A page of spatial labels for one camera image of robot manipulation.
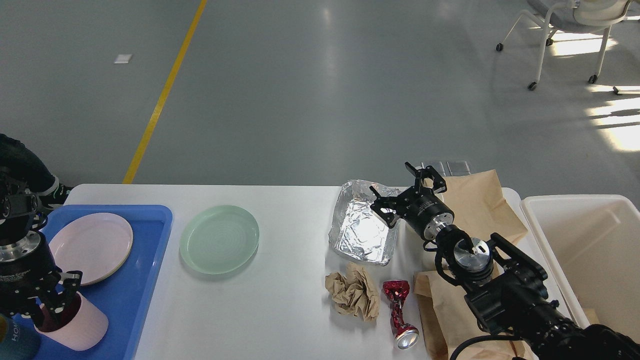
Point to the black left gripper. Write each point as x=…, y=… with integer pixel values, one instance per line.
x=28, y=272

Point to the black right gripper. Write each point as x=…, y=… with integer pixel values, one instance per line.
x=421, y=209

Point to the pink mug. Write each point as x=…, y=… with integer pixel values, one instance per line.
x=80, y=326

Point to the dark teal mug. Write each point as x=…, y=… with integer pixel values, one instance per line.
x=17, y=342

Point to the pink plate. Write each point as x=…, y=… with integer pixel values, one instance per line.
x=96, y=244

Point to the green plate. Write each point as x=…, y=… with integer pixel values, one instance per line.
x=219, y=240

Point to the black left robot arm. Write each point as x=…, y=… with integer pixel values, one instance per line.
x=20, y=212

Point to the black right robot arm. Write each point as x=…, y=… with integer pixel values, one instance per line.
x=504, y=287

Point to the grey floor outlet plate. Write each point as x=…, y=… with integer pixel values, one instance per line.
x=449, y=168

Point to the aluminium foil tray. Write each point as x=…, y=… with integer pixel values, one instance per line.
x=356, y=231

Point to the brown paper bag upper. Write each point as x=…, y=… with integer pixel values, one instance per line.
x=480, y=207

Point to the brown paper bag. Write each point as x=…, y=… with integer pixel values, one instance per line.
x=480, y=207
x=447, y=321

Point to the blue plastic tray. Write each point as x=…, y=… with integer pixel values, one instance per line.
x=125, y=296

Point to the black green sneaker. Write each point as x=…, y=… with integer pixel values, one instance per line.
x=56, y=198

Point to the crumpled brown paper ball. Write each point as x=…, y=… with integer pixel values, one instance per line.
x=354, y=293

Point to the brown paper bag lower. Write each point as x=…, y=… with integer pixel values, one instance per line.
x=447, y=321

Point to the person leg dark jeans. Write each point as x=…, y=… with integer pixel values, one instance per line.
x=27, y=166

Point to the crushed red soda can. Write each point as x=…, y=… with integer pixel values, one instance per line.
x=405, y=334

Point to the white plastic bin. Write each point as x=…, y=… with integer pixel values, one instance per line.
x=591, y=244

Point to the white office chair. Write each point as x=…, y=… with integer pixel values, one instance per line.
x=571, y=17

